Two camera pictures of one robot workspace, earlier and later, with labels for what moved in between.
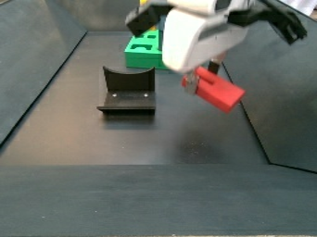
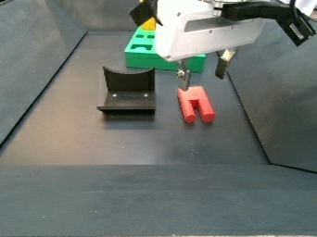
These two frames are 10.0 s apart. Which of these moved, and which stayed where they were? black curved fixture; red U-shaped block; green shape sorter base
Moved: red U-shaped block
Stayed: green shape sorter base; black curved fixture
